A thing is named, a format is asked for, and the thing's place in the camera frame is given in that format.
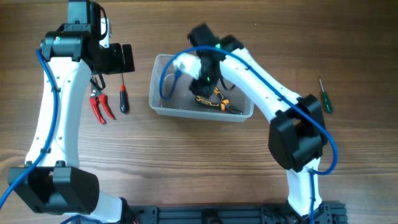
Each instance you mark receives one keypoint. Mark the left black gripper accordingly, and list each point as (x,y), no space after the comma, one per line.
(117,65)

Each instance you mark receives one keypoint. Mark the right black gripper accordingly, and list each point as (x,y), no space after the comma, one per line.
(200,88)

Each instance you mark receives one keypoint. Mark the orange black pliers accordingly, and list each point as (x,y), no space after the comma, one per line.
(222,104)

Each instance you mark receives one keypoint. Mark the green screwdriver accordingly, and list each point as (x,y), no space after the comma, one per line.
(325,98)

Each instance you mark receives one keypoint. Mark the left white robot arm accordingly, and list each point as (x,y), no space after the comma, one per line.
(51,181)

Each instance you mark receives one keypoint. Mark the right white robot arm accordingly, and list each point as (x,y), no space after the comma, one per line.
(297,132)

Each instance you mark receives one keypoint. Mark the clear plastic container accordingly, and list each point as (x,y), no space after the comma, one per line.
(170,99)

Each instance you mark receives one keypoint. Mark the black red screwdriver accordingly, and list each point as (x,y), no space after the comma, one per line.
(123,103)

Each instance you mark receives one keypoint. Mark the red handled pruning shears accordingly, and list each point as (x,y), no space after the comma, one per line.
(98,98)

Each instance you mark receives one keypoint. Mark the black aluminium base frame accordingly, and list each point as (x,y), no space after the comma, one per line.
(278,213)

